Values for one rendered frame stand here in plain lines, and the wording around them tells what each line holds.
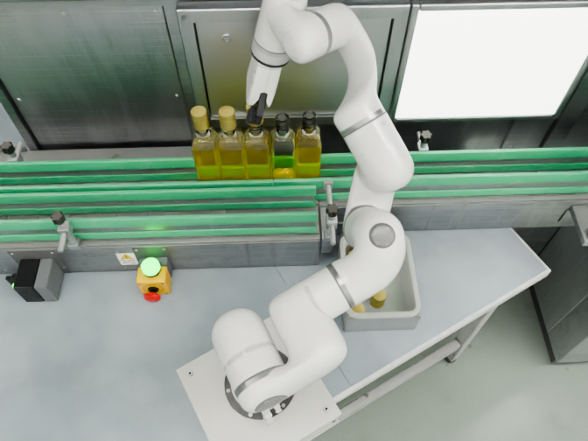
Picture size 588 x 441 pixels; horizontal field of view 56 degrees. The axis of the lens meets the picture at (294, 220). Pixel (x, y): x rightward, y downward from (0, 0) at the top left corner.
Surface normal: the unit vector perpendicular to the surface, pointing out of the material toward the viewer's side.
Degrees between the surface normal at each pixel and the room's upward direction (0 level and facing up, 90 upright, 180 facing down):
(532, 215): 90
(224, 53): 90
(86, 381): 0
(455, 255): 0
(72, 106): 90
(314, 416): 4
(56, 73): 90
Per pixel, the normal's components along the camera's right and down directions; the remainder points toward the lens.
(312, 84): 0.03, 0.84
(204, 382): -0.07, -0.51
